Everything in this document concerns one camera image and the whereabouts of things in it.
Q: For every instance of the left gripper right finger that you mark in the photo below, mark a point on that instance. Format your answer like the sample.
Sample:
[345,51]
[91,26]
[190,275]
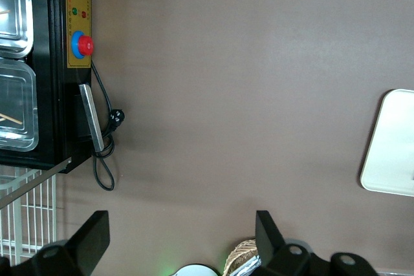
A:
[275,250]

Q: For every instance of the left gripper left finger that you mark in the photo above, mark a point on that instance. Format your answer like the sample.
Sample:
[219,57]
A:
[87,243]

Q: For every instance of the beige serving tray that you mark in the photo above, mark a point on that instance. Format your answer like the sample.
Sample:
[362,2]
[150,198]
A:
[391,143]

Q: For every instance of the stacked aluminium foil trays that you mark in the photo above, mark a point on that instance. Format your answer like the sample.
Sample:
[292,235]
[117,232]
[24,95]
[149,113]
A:
[247,268]

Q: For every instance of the light wicker basket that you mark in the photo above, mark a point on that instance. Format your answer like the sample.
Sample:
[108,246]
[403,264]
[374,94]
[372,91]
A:
[241,250]

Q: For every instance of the long silver lever bar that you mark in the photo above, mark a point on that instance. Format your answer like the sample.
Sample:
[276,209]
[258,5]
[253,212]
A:
[35,180]

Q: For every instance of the black sealing machine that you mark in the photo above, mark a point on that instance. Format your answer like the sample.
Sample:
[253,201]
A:
[48,95]

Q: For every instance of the red emergency stop button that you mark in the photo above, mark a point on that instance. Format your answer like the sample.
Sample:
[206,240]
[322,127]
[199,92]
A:
[84,45]

